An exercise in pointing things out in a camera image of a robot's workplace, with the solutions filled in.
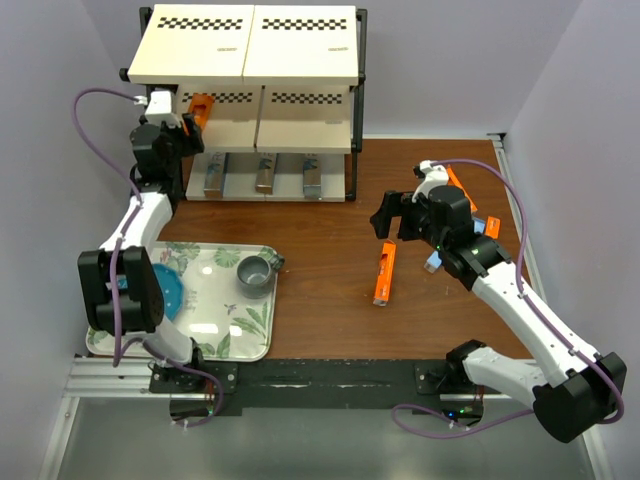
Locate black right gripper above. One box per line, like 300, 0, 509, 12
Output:
370, 191, 447, 251

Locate orange toothpaste box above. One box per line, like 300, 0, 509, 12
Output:
446, 165, 478, 215
484, 216, 501, 240
373, 240, 397, 307
186, 93, 215, 131

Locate silver blue toothpaste box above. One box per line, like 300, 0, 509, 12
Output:
254, 153, 277, 195
203, 152, 228, 199

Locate metallic blue toothpaste box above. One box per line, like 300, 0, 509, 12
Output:
303, 154, 322, 200

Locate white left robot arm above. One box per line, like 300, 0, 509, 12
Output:
78, 113, 207, 392

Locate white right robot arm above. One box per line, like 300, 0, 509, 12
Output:
370, 185, 627, 443

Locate light blue toothpaste box tilted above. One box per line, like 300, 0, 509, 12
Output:
424, 251, 442, 273

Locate blue toothpaste box right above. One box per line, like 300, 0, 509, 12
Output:
473, 217, 486, 234

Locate teal dotted plate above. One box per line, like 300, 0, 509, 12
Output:
117, 263, 186, 324

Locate grey ceramic mug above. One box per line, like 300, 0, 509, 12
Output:
236, 253, 285, 299

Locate leaf-patterned white tray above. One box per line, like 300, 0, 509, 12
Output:
85, 242, 277, 363

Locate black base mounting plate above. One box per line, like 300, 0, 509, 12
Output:
148, 359, 479, 420

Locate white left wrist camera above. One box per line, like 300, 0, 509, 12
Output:
134, 90, 182, 128

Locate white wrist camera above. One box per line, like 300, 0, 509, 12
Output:
413, 160, 449, 196
134, 90, 182, 128

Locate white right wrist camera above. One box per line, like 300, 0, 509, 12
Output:
413, 160, 449, 196

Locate black frame three-tier shelf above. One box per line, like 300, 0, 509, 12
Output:
120, 3, 368, 202

